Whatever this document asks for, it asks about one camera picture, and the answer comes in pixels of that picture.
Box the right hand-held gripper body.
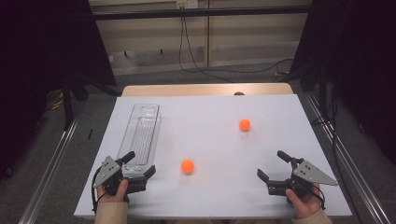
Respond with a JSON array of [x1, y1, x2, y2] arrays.
[[266, 157, 339, 200]]

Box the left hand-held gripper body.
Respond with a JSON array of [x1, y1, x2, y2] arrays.
[[92, 156, 148, 203]]

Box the clear plastic container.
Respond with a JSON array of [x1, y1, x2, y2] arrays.
[[116, 103, 163, 181]]

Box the orange ball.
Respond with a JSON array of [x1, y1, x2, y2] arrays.
[[180, 159, 195, 175], [239, 119, 252, 133]]

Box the person's left hand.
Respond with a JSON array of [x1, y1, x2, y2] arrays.
[[96, 179, 129, 203]]

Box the person's right hand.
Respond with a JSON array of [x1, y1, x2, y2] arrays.
[[285, 183, 323, 219]]

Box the white board sheet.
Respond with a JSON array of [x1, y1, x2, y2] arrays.
[[74, 93, 353, 218]]

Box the black metal stand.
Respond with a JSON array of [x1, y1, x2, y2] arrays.
[[61, 74, 74, 132], [318, 62, 331, 120]]

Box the wooden table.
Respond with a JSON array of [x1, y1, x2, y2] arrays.
[[120, 82, 294, 97]]

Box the dark curtain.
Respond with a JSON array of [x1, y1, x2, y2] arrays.
[[0, 0, 118, 180], [290, 0, 396, 166]]

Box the black horizontal bar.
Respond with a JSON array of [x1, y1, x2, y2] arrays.
[[92, 5, 312, 21]]

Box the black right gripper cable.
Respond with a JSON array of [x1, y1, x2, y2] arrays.
[[311, 185, 327, 210]]

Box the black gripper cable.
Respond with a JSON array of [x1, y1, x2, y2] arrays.
[[91, 167, 104, 216], [311, 185, 327, 210]]

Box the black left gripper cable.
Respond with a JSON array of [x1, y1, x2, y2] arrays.
[[91, 167, 104, 216]]

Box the black floor cable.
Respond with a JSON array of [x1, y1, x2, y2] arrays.
[[311, 87, 363, 224]]

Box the metal floor rail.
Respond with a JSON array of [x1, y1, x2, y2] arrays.
[[18, 105, 85, 224], [304, 92, 391, 224]]

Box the black hanging cable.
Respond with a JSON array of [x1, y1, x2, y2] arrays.
[[177, 8, 234, 84], [182, 17, 295, 75]]

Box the white wall outlet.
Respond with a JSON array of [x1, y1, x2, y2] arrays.
[[176, 0, 199, 9]]

